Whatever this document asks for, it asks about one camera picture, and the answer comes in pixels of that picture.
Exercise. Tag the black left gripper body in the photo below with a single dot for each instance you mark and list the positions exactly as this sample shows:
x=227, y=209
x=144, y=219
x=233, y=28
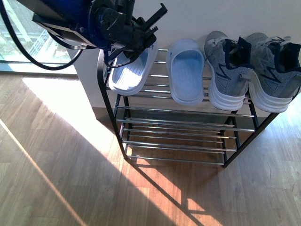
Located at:
x=133, y=44

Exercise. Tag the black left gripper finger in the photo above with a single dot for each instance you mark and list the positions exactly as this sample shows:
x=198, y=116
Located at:
x=155, y=17
x=108, y=59

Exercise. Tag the light blue slipper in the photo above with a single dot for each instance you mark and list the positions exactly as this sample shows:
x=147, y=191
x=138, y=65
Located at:
x=185, y=64
x=129, y=79

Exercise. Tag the grey knit sneaker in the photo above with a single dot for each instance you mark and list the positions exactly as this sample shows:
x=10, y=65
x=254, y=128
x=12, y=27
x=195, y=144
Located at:
x=277, y=72
x=230, y=62

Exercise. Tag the black robot arm blue light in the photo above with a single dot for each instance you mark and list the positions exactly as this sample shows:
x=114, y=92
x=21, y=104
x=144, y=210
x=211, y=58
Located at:
x=104, y=24

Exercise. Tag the black metal shoe rack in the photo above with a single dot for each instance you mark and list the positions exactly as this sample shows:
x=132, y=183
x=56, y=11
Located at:
x=151, y=126

